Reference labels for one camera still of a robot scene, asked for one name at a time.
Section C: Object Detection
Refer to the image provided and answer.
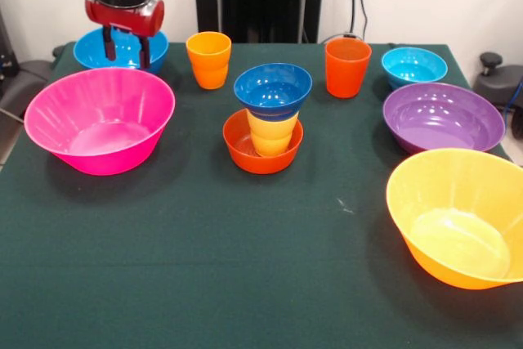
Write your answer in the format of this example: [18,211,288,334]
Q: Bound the small red bowl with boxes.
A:
[221,108,304,175]

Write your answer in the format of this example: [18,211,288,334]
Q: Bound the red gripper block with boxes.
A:
[84,0,166,70]

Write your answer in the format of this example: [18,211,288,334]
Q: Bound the red cup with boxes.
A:
[324,37,373,100]

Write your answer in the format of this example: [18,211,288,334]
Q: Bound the small dark blue bowl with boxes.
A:
[233,62,314,122]

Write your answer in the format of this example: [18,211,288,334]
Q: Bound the dark green tablecloth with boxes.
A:
[0,41,523,349]

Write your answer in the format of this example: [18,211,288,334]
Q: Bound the large yellow bowl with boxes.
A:
[386,147,523,291]

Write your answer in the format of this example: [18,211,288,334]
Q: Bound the yellow cup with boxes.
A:
[246,108,301,158]

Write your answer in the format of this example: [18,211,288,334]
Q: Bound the orange cup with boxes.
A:
[186,30,233,91]

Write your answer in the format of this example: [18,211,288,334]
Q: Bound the large pink bowl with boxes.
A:
[23,66,177,177]

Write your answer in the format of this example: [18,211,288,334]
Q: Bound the medium sky blue bowl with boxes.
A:
[73,28,170,76]

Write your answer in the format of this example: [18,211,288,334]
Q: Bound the black stand foot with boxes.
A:
[473,51,523,107]
[0,58,56,121]

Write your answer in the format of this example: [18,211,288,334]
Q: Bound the small cyan bowl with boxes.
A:
[381,47,449,91]

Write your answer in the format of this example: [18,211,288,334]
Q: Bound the blue cable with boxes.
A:
[503,78,523,115]

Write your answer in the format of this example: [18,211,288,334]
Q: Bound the purple bowl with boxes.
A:
[382,82,507,154]

